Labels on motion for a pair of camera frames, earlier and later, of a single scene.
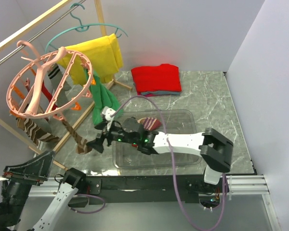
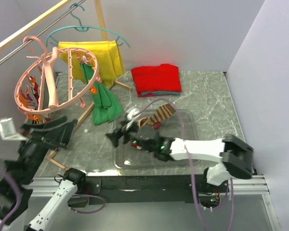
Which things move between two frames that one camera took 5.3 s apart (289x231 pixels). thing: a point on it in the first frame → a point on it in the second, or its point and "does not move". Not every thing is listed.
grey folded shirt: x=156 y=92 does not move
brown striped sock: x=81 y=147 → x=162 y=112
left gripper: x=36 y=170 → x=57 y=132
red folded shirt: x=164 y=77 does not move
